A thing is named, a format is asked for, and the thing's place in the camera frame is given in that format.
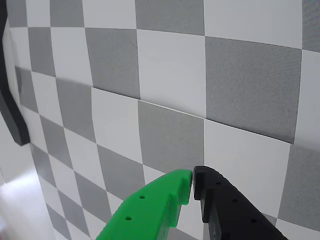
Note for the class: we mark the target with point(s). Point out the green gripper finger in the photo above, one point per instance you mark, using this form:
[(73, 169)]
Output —
[(150, 207)]

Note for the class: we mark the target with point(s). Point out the grey white checkerboard mat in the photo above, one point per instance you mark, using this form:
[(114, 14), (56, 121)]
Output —
[(170, 75)]

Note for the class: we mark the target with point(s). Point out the dark grey bent bar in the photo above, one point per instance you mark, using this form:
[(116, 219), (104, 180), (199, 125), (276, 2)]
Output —
[(11, 117)]

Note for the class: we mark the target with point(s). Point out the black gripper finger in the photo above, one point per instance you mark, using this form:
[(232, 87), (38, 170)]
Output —
[(230, 217)]

